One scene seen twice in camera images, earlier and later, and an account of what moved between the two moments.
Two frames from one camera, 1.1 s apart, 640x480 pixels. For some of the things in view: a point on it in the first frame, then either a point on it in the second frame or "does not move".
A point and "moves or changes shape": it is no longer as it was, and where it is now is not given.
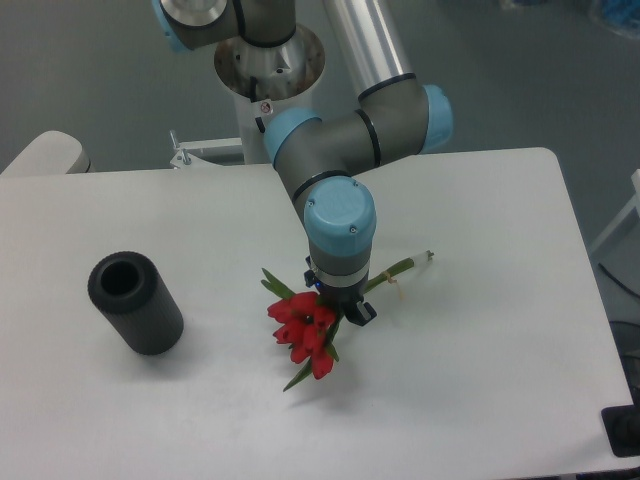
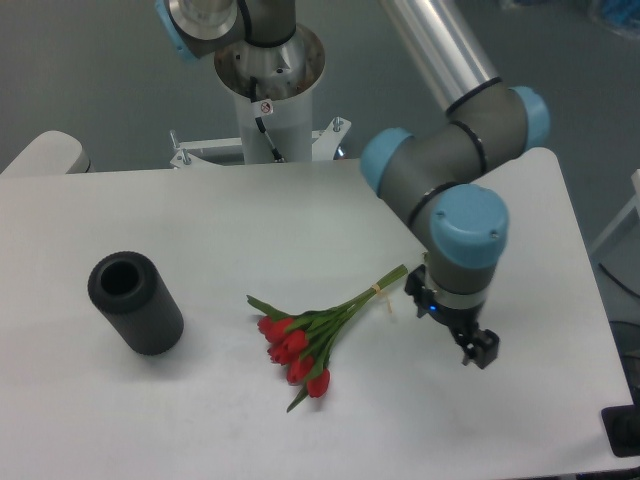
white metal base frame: [187, 159] does not move
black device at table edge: [622, 426] does not move
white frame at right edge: [634, 202] does not move
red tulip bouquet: [310, 324] moves or changes shape
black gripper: [348, 299] → [461, 323]
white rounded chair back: [52, 152] does not move
